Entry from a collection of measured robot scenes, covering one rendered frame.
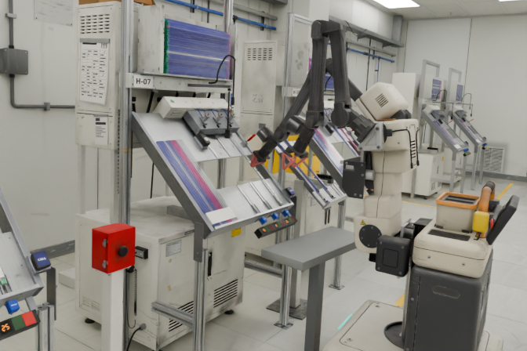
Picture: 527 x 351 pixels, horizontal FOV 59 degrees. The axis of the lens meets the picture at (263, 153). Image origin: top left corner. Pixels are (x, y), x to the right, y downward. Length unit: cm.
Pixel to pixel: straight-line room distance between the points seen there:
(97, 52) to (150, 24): 31
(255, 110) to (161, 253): 165
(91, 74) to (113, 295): 114
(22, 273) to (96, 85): 121
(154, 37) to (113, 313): 126
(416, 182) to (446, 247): 497
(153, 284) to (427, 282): 124
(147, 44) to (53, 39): 149
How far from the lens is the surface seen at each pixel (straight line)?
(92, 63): 253
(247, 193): 238
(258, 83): 358
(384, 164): 206
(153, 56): 236
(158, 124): 237
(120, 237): 185
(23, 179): 372
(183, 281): 247
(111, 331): 199
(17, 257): 159
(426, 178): 677
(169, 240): 232
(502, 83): 967
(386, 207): 205
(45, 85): 374
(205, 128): 246
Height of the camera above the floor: 130
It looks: 7 degrees down
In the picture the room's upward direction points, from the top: 3 degrees clockwise
